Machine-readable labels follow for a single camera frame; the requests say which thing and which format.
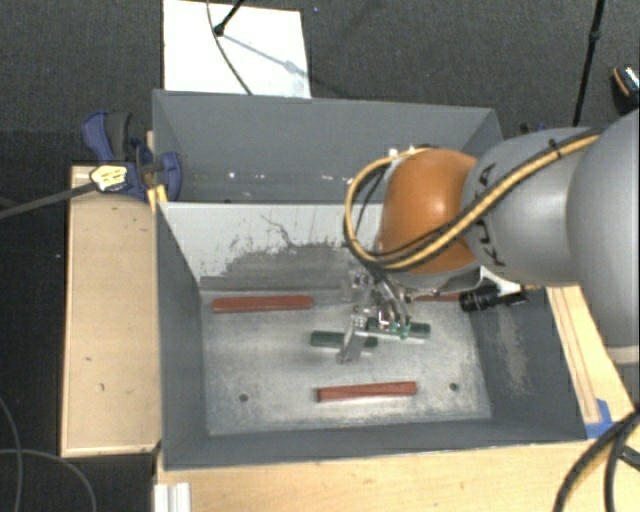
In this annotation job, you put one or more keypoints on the dark green flat block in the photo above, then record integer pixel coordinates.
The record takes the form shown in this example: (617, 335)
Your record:
(325, 339)

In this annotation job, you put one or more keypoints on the grey metal bin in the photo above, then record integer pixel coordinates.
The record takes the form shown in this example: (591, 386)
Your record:
(280, 360)

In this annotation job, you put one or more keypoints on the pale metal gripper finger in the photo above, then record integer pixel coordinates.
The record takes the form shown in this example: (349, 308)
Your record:
(352, 340)
(356, 281)

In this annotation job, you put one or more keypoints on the pale wood board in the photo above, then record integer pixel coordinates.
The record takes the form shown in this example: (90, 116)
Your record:
(110, 320)

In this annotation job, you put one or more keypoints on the red-brown flat block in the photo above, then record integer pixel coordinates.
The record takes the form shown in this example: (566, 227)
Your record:
(437, 298)
(260, 303)
(365, 391)

